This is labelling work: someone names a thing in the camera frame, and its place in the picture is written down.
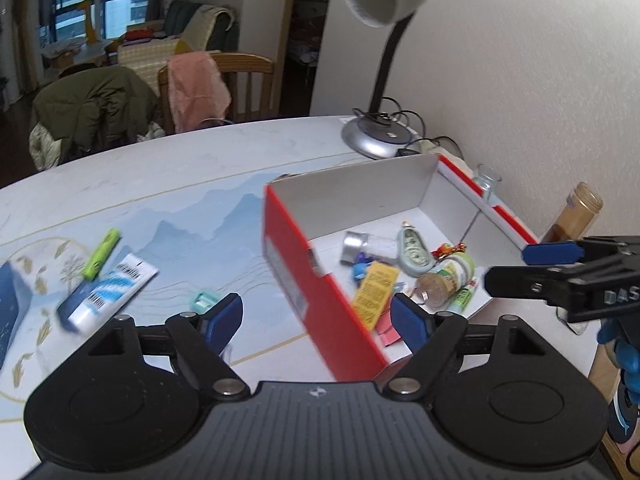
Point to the white green rag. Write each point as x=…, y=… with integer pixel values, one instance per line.
x=433, y=146

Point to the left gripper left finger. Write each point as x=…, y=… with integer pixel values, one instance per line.
x=199, y=340

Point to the clear drinking glass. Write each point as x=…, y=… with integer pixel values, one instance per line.
x=487, y=179

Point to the green highlighter marker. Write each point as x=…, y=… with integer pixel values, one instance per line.
x=96, y=261

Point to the grey-green correction tape dispenser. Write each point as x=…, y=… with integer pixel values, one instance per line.
x=414, y=258

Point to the white blue cream tube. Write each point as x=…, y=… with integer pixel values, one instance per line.
x=91, y=304

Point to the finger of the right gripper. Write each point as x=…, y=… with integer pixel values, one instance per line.
x=525, y=282
x=552, y=254

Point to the white desk lamp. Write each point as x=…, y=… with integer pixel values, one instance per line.
x=373, y=133

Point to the yellow small carton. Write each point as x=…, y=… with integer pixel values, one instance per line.
x=373, y=292

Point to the green label glue stick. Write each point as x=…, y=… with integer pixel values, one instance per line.
x=464, y=296

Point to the sofa with blanket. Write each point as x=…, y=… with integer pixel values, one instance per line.
x=187, y=27

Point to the brown glass bottle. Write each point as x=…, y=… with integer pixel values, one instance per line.
x=581, y=208

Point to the blue gloved hand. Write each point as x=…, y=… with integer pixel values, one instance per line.
x=623, y=355

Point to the olive green jacket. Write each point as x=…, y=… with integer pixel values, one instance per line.
x=91, y=112

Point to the orange red keychain charm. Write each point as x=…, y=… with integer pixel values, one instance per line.
x=446, y=249

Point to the wooden chair with pink cloth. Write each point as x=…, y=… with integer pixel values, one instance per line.
x=249, y=78

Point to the blue landscape table mat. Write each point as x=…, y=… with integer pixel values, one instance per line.
x=165, y=254

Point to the green lid spice jar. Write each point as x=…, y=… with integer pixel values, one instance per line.
x=445, y=279

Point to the red cardboard box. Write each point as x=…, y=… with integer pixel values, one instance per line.
x=323, y=227

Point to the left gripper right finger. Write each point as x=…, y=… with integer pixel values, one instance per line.
x=434, y=341

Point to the pink blue figurine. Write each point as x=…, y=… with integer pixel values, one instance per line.
x=360, y=267

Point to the pink cloth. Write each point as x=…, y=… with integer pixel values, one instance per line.
x=196, y=91

